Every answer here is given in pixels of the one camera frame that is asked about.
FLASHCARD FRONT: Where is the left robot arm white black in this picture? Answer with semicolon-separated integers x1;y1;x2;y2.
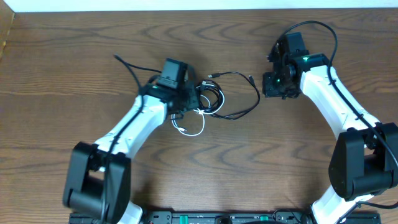
62;81;199;223

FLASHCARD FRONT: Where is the white USB cable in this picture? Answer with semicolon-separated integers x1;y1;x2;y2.
170;83;225;137

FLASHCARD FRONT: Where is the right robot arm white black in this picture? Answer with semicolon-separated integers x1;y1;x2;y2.
263;50;397;223

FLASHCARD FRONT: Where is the black round USB cable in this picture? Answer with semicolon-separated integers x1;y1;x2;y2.
207;71;261;121

